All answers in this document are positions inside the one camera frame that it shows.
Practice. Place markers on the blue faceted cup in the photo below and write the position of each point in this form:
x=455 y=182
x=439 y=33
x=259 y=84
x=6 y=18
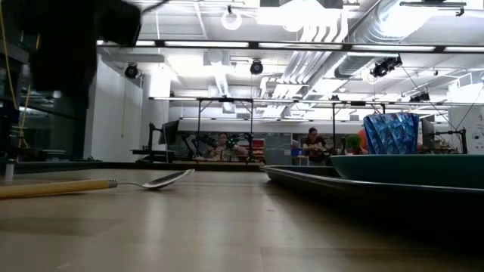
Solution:
x=391 y=134

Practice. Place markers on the teal round plate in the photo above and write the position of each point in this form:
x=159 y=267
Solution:
x=412 y=170

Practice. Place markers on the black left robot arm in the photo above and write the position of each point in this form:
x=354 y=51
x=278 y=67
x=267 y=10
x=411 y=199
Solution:
x=17 y=26

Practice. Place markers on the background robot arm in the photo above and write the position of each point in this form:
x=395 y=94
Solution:
x=196 y=141

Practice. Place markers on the black rectangular tray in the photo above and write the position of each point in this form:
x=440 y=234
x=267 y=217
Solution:
x=302 y=177

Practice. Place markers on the black ceiling spotlight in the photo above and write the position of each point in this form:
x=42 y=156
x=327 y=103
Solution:
x=256 y=67
x=131 y=71

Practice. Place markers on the black monitor on stand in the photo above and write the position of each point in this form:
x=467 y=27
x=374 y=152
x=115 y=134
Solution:
x=169 y=132
x=428 y=132

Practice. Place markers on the person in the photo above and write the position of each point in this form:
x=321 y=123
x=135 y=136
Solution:
x=224 y=149
x=314 y=145
x=362 y=140

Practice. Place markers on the red box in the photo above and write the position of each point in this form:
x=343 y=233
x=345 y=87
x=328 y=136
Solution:
x=258 y=145

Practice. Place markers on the overhead light bar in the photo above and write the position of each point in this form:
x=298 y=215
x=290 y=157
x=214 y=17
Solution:
x=302 y=46

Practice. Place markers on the blue bin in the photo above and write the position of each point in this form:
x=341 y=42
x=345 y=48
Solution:
x=297 y=152

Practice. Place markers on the green plant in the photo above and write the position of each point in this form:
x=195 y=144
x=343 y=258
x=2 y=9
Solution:
x=353 y=141

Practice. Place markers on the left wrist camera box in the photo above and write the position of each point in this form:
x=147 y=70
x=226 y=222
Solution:
x=119 y=20

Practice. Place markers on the white post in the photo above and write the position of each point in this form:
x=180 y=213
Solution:
x=9 y=170

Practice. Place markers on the black background rig frame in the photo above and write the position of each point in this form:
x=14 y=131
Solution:
x=334 y=113
x=199 y=121

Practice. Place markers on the black ceiling camera cluster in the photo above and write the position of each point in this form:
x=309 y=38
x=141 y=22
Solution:
x=385 y=66
x=419 y=97

